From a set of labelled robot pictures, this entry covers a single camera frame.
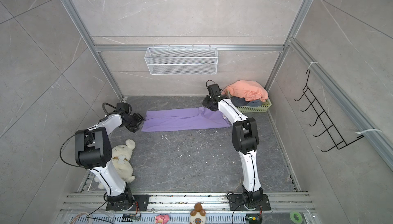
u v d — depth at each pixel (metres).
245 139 0.58
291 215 0.70
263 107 1.06
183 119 1.08
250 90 1.08
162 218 0.67
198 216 0.68
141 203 0.73
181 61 1.01
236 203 0.73
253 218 0.70
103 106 0.78
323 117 0.68
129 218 0.72
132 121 0.84
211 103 0.75
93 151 0.50
